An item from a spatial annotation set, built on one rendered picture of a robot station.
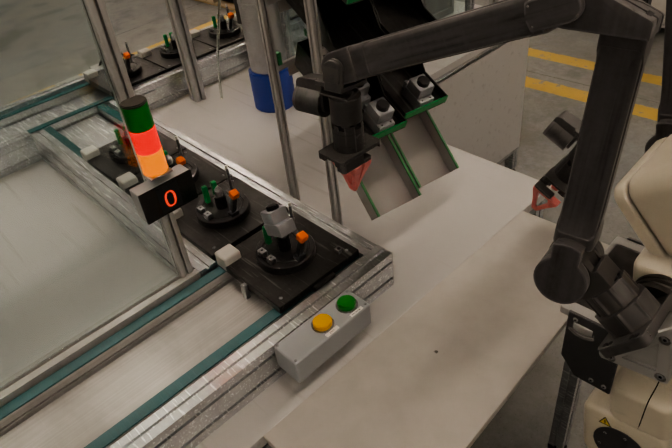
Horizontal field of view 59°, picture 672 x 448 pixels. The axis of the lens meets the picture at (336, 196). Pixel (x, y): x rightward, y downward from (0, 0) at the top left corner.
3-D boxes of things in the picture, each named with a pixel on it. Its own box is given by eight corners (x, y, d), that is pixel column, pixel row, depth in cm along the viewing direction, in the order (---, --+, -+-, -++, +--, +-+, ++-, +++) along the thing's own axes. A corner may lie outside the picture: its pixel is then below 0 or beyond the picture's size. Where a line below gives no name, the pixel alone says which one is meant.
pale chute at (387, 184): (413, 199, 149) (421, 194, 145) (371, 221, 144) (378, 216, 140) (361, 101, 151) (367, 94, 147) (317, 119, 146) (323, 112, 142)
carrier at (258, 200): (289, 213, 155) (282, 174, 148) (213, 262, 143) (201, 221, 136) (235, 180, 170) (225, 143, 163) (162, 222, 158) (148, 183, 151)
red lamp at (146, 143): (166, 147, 117) (159, 125, 114) (143, 158, 114) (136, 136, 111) (153, 139, 120) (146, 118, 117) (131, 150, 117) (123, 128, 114)
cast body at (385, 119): (392, 130, 137) (399, 110, 131) (377, 137, 135) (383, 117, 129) (371, 105, 140) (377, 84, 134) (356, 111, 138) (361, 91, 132)
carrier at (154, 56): (218, 52, 250) (211, 23, 242) (168, 73, 237) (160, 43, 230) (187, 40, 265) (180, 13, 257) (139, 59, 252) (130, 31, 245)
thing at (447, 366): (620, 258, 147) (622, 250, 145) (387, 556, 98) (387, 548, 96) (397, 168, 189) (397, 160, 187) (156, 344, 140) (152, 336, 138)
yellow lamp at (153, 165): (172, 168, 120) (166, 148, 117) (151, 180, 117) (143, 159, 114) (160, 160, 123) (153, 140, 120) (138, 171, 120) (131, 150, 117)
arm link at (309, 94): (339, 61, 96) (368, 51, 102) (284, 50, 102) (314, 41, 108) (338, 131, 101) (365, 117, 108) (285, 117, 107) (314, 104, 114)
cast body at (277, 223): (297, 229, 134) (286, 201, 132) (282, 238, 132) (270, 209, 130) (278, 226, 141) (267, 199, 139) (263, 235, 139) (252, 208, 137)
